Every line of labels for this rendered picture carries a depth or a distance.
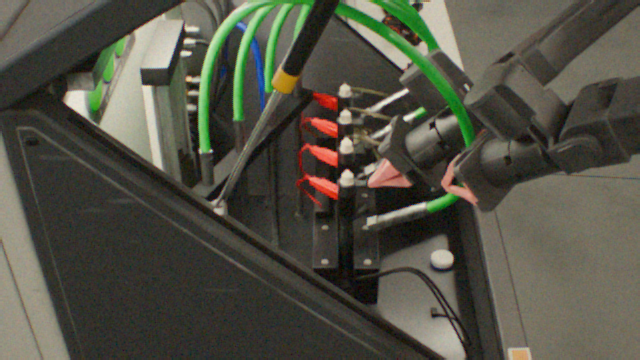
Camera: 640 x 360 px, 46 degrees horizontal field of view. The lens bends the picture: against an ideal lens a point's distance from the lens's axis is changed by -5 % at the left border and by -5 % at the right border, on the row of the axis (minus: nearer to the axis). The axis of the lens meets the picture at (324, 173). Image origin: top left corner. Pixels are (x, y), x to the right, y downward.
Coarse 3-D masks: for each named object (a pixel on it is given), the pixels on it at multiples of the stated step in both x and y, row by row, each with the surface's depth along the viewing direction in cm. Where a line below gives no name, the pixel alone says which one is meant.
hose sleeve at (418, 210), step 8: (408, 208) 102; (416, 208) 101; (424, 208) 100; (384, 216) 104; (392, 216) 104; (400, 216) 103; (408, 216) 102; (416, 216) 102; (424, 216) 102; (384, 224) 105; (392, 224) 104
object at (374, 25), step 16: (256, 0) 93; (272, 0) 92; (288, 0) 91; (304, 0) 90; (240, 16) 95; (352, 16) 89; (368, 16) 89; (224, 32) 98; (384, 32) 88; (400, 48) 89; (416, 48) 89; (208, 64) 101; (416, 64) 89; (208, 80) 103; (432, 80) 89; (208, 96) 105; (448, 96) 90; (208, 112) 107; (464, 112) 91; (208, 128) 109; (464, 128) 91; (208, 144) 110; (432, 208) 100
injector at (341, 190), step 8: (344, 192) 114; (352, 192) 114; (344, 200) 115; (352, 200) 115; (344, 208) 116; (352, 208) 116; (360, 208) 117; (368, 208) 117; (344, 216) 117; (352, 216) 117; (360, 216) 118; (344, 224) 119; (352, 224) 119; (344, 232) 119; (352, 232) 120; (344, 240) 120; (344, 248) 121; (344, 256) 122; (344, 264) 123; (344, 272) 124; (344, 280) 126
